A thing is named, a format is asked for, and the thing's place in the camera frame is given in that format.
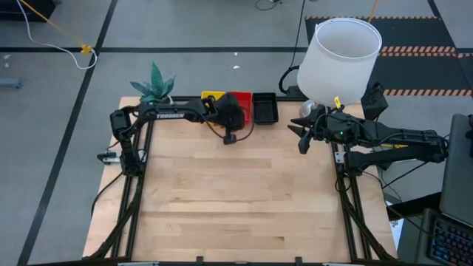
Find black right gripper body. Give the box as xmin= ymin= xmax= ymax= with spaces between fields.
xmin=309 ymin=109 xmax=358 ymax=143

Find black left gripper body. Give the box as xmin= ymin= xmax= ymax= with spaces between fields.
xmin=216 ymin=105 xmax=248 ymax=131

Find red plastic slotted basket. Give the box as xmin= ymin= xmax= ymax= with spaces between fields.
xmin=228 ymin=91 xmax=253 ymax=126

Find yellow plastic slotted basket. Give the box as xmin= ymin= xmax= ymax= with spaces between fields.
xmin=200 ymin=90 xmax=227 ymax=112

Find black plastic slotted basket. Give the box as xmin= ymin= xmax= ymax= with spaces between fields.
xmin=252 ymin=92 xmax=279 ymax=125

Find black electronics box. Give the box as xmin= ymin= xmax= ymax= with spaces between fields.
xmin=361 ymin=81 xmax=389 ymax=121

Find white shade table lamp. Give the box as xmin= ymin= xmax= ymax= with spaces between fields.
xmin=296 ymin=17 xmax=384 ymax=119

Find potted green snake plant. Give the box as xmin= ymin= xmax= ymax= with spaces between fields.
xmin=129 ymin=61 xmax=177 ymax=106

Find black hazard-striped floor mat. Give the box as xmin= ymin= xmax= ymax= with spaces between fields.
xmin=304 ymin=15 xmax=473 ymax=98

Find grey laptop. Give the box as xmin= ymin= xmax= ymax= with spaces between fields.
xmin=438 ymin=113 xmax=473 ymax=227

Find black backlit keyboard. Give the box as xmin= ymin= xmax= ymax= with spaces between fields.
xmin=415 ymin=208 xmax=473 ymax=266

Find black floor case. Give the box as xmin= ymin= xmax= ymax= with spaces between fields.
xmin=0 ymin=0 xmax=57 ymax=22

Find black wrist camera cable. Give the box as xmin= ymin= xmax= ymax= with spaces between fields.
xmin=201 ymin=110 xmax=256 ymax=143

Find black aluminium table frame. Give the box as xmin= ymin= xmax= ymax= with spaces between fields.
xmin=86 ymin=95 xmax=398 ymax=264

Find black floor cable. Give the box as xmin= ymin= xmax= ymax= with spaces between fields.
xmin=278 ymin=0 xmax=308 ymax=95

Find tangled black floor cables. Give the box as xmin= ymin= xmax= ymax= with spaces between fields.
xmin=253 ymin=0 xmax=282 ymax=12

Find yellow floor cable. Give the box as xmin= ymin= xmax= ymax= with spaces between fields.
xmin=367 ymin=0 xmax=381 ymax=24
xmin=18 ymin=0 xmax=94 ymax=55

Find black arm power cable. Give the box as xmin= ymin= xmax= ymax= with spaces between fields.
xmin=90 ymin=171 xmax=125 ymax=219

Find white floor cable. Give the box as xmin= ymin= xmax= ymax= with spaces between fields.
xmin=15 ymin=0 xmax=98 ymax=71

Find grey floor bracket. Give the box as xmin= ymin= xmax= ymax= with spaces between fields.
xmin=0 ymin=76 xmax=24 ymax=89

